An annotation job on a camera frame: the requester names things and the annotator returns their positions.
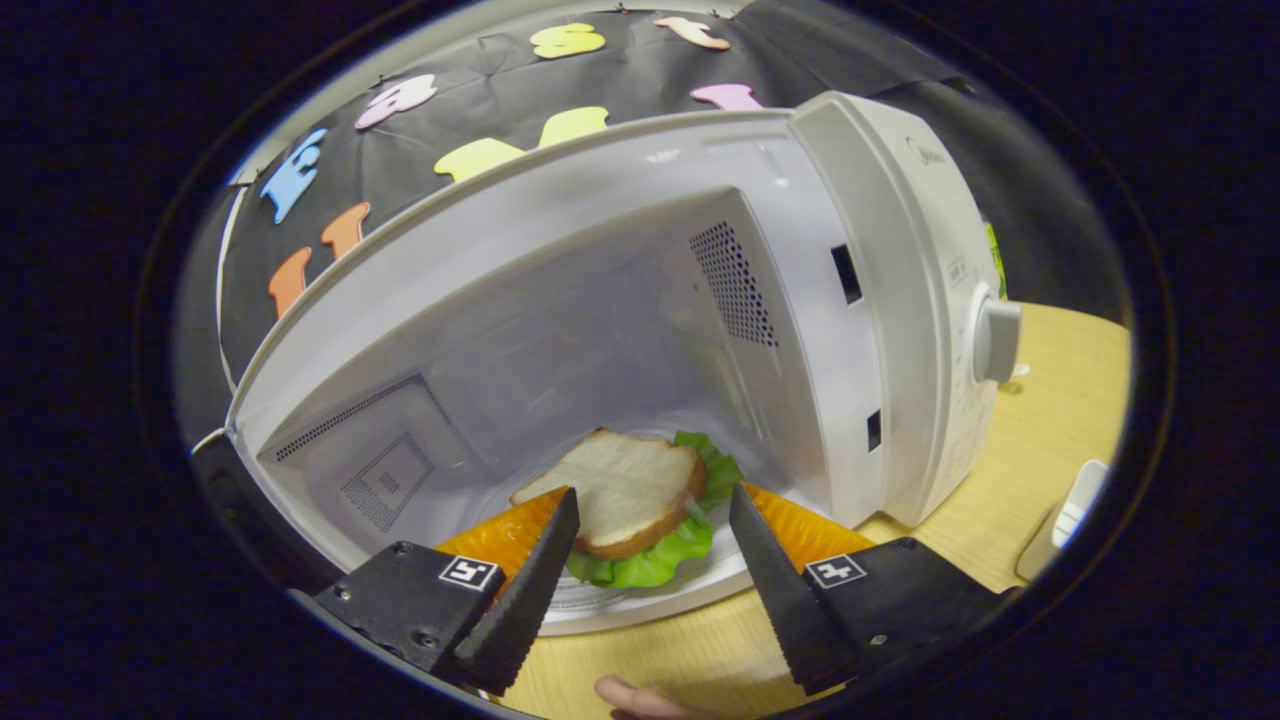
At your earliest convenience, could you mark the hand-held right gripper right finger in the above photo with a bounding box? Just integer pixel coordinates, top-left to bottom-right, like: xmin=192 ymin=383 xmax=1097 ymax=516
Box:
xmin=728 ymin=483 xmax=1003 ymax=695

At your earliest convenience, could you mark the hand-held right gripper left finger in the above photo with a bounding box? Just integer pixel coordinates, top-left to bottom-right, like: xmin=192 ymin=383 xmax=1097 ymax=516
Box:
xmin=314 ymin=486 xmax=582 ymax=695

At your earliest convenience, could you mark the sandwich with lettuce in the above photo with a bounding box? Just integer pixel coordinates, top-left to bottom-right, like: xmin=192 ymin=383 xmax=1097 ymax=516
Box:
xmin=510 ymin=428 xmax=746 ymax=589

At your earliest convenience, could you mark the white microwave oven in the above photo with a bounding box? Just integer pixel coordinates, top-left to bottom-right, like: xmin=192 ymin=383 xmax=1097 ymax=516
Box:
xmin=190 ymin=92 xmax=1024 ymax=637

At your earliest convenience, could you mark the small white rectangular dish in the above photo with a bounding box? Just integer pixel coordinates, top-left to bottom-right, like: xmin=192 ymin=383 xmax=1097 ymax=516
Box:
xmin=1015 ymin=459 xmax=1111 ymax=583

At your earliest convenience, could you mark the green drink bottle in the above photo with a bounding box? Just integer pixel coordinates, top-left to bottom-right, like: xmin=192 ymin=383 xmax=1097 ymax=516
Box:
xmin=984 ymin=222 xmax=1008 ymax=303

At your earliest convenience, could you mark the black backdrop cloth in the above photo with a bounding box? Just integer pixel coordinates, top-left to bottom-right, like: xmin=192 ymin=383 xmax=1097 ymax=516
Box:
xmin=175 ymin=0 xmax=1136 ymax=446

